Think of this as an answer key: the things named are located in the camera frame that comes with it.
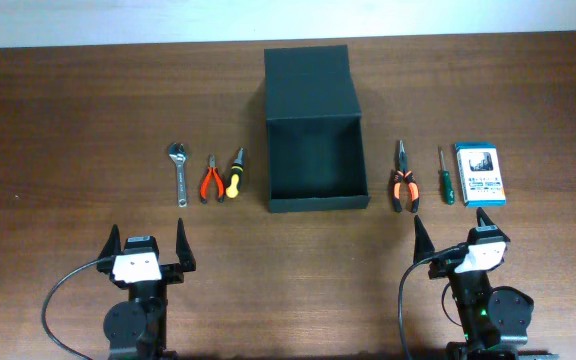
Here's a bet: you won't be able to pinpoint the green handled screwdriver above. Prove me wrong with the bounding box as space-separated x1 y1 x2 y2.
438 147 455 205

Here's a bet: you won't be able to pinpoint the silver adjustable wrench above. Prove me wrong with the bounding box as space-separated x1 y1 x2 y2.
168 143 188 208

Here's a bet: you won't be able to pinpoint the yellow black screwdriver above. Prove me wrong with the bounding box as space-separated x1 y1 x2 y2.
225 148 245 199

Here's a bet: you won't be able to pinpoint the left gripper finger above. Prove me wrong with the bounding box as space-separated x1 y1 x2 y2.
98 224 121 259
176 218 196 266

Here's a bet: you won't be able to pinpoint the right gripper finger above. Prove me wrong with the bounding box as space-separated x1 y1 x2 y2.
413 215 435 264
476 207 510 242

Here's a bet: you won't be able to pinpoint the orange black needle-nose pliers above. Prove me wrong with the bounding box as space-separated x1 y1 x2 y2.
392 140 420 213

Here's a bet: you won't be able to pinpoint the small red-handled pliers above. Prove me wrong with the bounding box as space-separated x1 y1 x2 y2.
199 155 225 204

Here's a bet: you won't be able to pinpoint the blue precision screwdriver set box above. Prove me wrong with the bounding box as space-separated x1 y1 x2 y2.
455 142 507 208

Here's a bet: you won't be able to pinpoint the black open cardboard box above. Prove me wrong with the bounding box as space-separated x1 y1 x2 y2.
264 45 370 213

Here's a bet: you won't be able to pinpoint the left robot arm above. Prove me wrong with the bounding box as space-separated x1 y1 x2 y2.
96 220 196 360

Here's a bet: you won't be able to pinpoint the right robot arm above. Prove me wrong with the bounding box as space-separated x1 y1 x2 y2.
397 208 559 360

